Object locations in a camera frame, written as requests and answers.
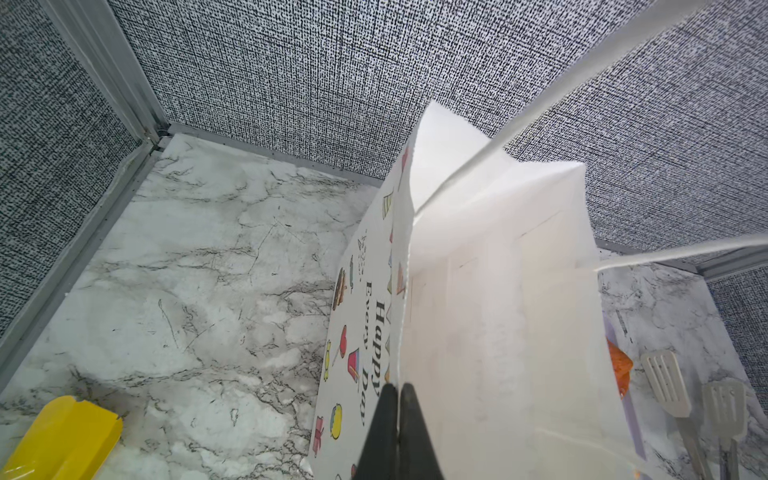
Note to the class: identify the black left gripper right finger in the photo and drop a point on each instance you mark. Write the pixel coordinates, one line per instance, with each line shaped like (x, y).
(417, 459)

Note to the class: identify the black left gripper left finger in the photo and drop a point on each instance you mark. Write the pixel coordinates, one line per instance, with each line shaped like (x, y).
(378, 459)

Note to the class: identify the white printed paper bag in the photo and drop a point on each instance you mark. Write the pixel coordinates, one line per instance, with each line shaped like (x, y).
(473, 276)

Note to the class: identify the lilac plastic tray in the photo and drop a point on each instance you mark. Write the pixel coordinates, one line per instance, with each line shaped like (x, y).
(629, 410)

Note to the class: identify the dark orange triangular pastry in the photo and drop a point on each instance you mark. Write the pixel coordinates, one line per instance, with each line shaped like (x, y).
(622, 366)

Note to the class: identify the yellow plastic tool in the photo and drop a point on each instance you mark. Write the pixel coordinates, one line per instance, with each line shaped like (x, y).
(69, 439)

